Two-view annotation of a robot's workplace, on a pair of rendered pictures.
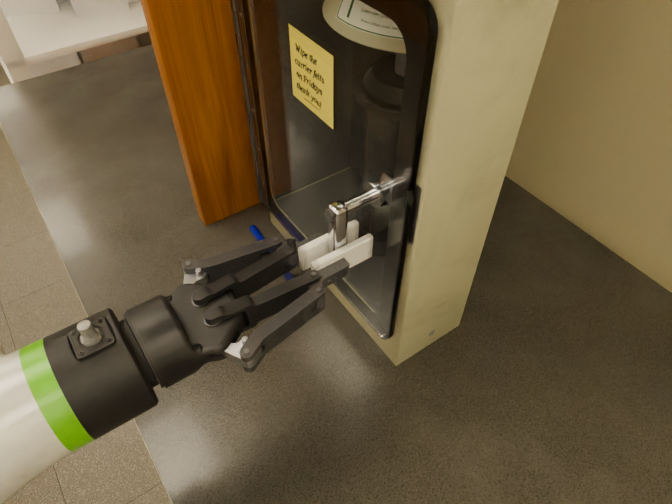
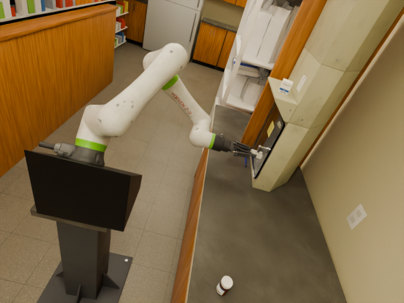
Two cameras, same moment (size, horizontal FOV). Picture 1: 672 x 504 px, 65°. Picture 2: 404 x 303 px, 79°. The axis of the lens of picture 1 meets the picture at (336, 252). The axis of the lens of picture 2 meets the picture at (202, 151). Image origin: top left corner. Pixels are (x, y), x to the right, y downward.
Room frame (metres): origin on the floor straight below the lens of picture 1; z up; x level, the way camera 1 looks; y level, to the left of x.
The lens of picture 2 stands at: (-0.85, -0.34, 1.90)
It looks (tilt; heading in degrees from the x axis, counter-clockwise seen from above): 36 degrees down; 30
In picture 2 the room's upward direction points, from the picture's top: 19 degrees clockwise
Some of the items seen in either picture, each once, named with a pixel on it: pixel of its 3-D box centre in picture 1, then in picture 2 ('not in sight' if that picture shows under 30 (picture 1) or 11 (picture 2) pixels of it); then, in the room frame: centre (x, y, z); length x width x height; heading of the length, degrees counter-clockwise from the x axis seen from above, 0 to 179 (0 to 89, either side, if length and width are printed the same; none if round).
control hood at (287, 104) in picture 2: not in sight; (277, 97); (0.44, 0.06, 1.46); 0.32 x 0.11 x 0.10; 35
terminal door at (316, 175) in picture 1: (316, 145); (265, 140); (0.47, 0.02, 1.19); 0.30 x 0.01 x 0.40; 34
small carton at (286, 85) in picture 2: not in sight; (285, 86); (0.41, 0.04, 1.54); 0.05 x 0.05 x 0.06; 21
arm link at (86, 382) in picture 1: (106, 366); (218, 142); (0.22, 0.19, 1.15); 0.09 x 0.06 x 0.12; 35
